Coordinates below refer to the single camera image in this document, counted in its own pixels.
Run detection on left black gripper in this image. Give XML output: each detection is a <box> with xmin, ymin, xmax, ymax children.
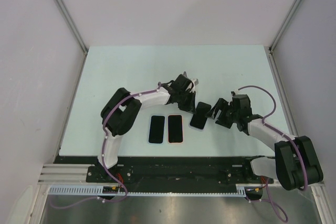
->
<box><xmin>177</xmin><ymin>90</ymin><xmax>196</xmax><ymax>114</ymax></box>

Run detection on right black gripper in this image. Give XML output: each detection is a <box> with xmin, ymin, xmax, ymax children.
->
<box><xmin>204</xmin><ymin>98</ymin><xmax>239</xmax><ymax>129</ymax></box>

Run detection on black phone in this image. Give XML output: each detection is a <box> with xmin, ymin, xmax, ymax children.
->
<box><xmin>190</xmin><ymin>102</ymin><xmax>212</xmax><ymax>131</ymax></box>

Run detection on purple phone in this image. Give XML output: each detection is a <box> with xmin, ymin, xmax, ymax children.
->
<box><xmin>167</xmin><ymin>115</ymin><xmax>183</xmax><ymax>143</ymax></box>

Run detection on pink phone case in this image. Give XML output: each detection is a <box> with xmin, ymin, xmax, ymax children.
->
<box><xmin>167</xmin><ymin>114</ymin><xmax>184</xmax><ymax>145</ymax></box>

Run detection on blue phone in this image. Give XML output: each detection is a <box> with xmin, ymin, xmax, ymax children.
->
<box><xmin>148</xmin><ymin>115</ymin><xmax>165</xmax><ymax>144</ymax></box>

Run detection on light blue phone case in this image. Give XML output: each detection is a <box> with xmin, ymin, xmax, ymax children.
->
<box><xmin>147</xmin><ymin>114</ymin><xmax>166</xmax><ymax>145</ymax></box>

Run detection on lavender phone case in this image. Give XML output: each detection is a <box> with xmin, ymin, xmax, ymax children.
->
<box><xmin>189</xmin><ymin>119</ymin><xmax>206</xmax><ymax>131</ymax></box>

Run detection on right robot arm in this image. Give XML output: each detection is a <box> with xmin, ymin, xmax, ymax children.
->
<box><xmin>206</xmin><ymin>94</ymin><xmax>323</xmax><ymax>190</ymax></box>

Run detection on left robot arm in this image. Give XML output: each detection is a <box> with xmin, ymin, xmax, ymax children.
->
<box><xmin>97</xmin><ymin>72</ymin><xmax>198</xmax><ymax>182</ymax></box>

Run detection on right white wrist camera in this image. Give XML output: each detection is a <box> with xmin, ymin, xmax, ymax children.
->
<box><xmin>231</xmin><ymin>90</ymin><xmax>240</xmax><ymax>98</ymax></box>

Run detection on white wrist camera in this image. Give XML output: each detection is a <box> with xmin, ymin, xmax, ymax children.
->
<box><xmin>183</xmin><ymin>71</ymin><xmax>199</xmax><ymax>92</ymax></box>
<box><xmin>231</xmin><ymin>90</ymin><xmax>240</xmax><ymax>98</ymax></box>

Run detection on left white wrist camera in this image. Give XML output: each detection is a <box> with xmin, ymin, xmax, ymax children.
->
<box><xmin>183</xmin><ymin>71</ymin><xmax>199</xmax><ymax>92</ymax></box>

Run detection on right side aluminium rail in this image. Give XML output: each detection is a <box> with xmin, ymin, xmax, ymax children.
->
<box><xmin>264</xmin><ymin>47</ymin><xmax>299</xmax><ymax>136</ymax></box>

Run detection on aluminium rail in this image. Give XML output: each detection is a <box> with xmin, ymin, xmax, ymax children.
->
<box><xmin>38</xmin><ymin>163</ymin><xmax>322</xmax><ymax>185</ymax></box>
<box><xmin>264</xmin><ymin>47</ymin><xmax>299</xmax><ymax>136</ymax></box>

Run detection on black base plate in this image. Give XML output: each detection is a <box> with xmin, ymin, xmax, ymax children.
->
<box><xmin>54</xmin><ymin>156</ymin><xmax>276</xmax><ymax>185</ymax></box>

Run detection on right corner aluminium post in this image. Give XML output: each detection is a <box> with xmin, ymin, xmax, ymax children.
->
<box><xmin>268</xmin><ymin>0</ymin><xmax>303</xmax><ymax>52</ymax></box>

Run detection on corner aluminium post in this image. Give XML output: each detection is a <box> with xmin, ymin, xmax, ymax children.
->
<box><xmin>268</xmin><ymin>0</ymin><xmax>303</xmax><ymax>52</ymax></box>
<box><xmin>53</xmin><ymin>0</ymin><xmax>88</xmax><ymax>56</ymax></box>

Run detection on white slotted cable duct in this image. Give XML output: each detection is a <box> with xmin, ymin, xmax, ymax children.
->
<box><xmin>48</xmin><ymin>185</ymin><xmax>246</xmax><ymax>197</ymax></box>

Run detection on aluminium front rail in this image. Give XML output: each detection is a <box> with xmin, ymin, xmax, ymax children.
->
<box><xmin>38</xmin><ymin>163</ymin><xmax>322</xmax><ymax>185</ymax></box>

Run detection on left corner aluminium post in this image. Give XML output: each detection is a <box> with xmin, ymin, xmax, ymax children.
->
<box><xmin>53</xmin><ymin>0</ymin><xmax>88</xmax><ymax>56</ymax></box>

